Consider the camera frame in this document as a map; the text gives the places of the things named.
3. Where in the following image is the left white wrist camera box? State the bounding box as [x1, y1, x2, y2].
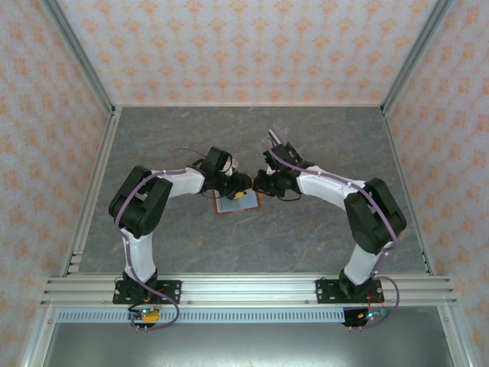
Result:
[224, 154, 241, 177]

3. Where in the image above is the right controller board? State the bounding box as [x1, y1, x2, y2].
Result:
[343, 307, 390, 328]

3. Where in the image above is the grey slotted cable duct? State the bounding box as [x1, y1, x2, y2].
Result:
[56, 308, 347, 324]

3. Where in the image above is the controller board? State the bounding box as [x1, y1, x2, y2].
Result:
[343, 307, 390, 328]
[128, 307, 161, 324]

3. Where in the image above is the long aluminium base rail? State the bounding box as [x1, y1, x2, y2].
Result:
[40, 274, 459, 307]

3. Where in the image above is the aluminium side rail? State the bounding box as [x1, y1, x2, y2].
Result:
[381, 106, 436, 276]
[60, 106, 123, 276]

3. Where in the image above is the black card white mark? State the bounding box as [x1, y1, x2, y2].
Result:
[285, 141, 303, 164]

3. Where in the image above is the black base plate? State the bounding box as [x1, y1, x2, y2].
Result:
[315, 278, 383, 305]
[112, 279, 183, 305]

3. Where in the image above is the aluminium frame bar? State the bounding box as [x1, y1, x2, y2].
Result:
[18, 305, 60, 367]
[437, 305, 474, 367]

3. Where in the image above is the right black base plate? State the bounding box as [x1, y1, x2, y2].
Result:
[315, 278, 383, 305]

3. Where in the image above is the grey metal panel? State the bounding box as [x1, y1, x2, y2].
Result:
[41, 323, 465, 367]

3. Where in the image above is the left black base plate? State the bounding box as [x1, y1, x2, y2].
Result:
[112, 279, 183, 305]

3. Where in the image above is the left controller board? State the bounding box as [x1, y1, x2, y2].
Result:
[128, 307, 161, 324]

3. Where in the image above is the aluminium corner post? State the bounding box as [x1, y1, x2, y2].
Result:
[40, 0, 118, 115]
[381, 0, 455, 115]

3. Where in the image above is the brown leather card holder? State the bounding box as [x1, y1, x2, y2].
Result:
[212, 189, 264, 216]

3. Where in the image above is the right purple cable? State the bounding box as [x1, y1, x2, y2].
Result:
[265, 147, 402, 330]

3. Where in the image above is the blue credit card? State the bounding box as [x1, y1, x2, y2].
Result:
[238, 190, 260, 211]

